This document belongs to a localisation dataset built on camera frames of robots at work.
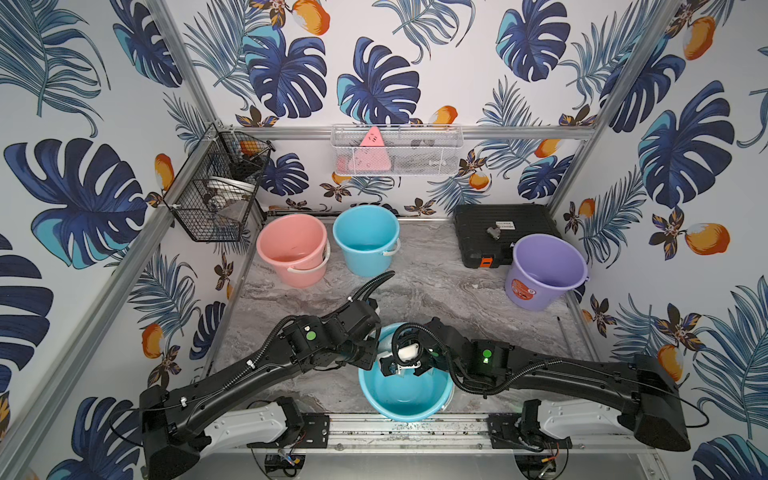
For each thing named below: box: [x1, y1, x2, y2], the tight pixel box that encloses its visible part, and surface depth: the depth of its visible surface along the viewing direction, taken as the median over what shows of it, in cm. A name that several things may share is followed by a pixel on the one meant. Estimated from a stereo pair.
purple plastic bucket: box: [505, 233, 590, 311], surface depth 91 cm
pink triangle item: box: [348, 126, 392, 171], surface depth 92 cm
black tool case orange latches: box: [454, 204, 562, 269], surface depth 112 cm
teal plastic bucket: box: [333, 205, 401, 277], surface depth 100 cm
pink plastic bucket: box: [256, 214, 331, 288], surface depth 97 cm
